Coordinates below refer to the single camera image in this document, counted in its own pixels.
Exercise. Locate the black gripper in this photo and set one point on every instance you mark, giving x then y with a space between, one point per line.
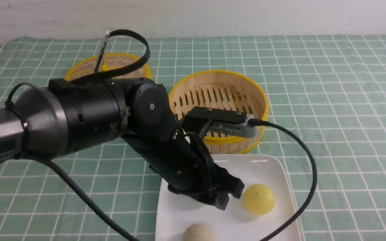
186 164

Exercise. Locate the pale steamed bun front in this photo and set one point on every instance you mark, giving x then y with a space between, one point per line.
198 232

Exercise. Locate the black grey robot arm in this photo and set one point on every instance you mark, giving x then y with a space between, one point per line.
61 119

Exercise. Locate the yellow steamed bun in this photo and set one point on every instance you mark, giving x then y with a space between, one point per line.
258 199

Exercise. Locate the white square plate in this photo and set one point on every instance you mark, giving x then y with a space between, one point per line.
177 212

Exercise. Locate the yellow bamboo steamer basket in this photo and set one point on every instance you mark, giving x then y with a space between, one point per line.
220 89

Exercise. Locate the yellow bamboo steamer lid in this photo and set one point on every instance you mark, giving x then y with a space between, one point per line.
110 61

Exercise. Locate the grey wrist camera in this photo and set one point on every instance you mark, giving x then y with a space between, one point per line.
226 124

